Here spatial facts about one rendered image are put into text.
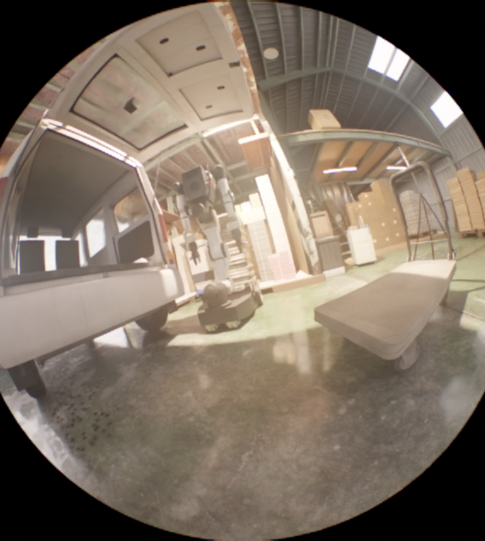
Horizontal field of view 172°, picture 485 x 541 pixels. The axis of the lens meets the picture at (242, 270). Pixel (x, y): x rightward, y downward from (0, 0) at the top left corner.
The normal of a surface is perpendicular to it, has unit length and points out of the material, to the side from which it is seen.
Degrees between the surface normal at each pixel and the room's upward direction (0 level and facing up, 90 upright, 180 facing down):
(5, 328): 88
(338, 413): 0
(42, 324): 90
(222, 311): 90
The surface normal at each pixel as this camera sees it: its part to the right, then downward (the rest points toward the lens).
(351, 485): -0.24, -0.97
